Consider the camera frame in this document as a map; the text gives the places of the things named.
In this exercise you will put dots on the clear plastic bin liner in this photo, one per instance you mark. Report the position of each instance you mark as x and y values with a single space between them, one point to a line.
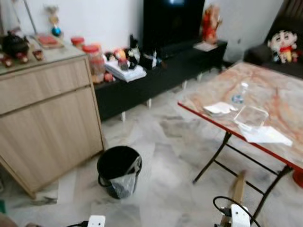
125 184

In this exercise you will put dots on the black rubbish bin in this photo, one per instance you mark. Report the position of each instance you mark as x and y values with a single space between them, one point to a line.
116 163

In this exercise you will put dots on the white paper sheet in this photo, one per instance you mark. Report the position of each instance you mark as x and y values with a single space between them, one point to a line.
272 138

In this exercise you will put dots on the clear plastic tray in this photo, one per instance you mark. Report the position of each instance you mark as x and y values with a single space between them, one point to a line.
251 120

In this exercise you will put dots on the white tissue packet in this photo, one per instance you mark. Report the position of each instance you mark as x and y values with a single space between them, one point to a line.
218 109

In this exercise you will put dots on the clear plastic water bottle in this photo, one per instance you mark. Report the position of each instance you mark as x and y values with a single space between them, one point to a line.
239 97

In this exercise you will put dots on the orange marble top folding table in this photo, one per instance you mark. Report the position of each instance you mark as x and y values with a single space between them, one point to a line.
265 94

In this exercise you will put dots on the black low TV console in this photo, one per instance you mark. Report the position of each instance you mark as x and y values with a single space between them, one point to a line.
161 85

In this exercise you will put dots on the white and red magazine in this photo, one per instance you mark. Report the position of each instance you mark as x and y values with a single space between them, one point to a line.
205 46

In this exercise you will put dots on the white book stack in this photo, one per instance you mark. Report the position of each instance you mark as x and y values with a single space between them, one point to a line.
125 73

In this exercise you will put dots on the black and white figurine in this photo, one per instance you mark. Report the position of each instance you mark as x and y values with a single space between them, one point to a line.
149 59

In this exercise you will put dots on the cartoon boy plush doll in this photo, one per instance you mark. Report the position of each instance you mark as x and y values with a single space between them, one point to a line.
282 45

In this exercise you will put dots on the small colourful toy figure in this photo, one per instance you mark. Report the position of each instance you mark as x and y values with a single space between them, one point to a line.
121 59

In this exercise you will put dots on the red and gold figurine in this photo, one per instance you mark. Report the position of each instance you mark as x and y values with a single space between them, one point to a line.
211 23

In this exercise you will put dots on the light wooden cabinet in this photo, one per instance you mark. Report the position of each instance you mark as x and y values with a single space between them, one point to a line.
47 127

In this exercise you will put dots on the black flat screen television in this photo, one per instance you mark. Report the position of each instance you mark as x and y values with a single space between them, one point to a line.
173 23

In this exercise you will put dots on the large red lid jar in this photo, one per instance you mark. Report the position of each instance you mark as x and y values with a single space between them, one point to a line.
95 64

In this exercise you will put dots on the small red lid jar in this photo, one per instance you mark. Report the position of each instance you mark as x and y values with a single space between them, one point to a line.
77 42

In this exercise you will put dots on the red box on tray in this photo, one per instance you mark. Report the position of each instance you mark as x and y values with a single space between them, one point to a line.
48 40

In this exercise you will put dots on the ornament with blue ball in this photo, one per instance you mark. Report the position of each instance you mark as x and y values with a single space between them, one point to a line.
56 31

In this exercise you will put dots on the dark round teapot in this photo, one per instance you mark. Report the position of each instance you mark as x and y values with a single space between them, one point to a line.
15 43

